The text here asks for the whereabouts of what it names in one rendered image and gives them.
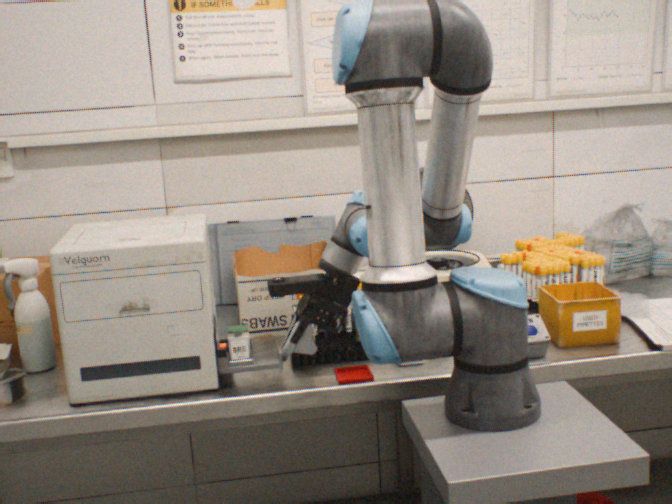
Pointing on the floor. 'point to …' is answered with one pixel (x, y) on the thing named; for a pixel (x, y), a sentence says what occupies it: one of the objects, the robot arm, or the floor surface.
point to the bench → (325, 398)
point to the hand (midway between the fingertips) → (282, 353)
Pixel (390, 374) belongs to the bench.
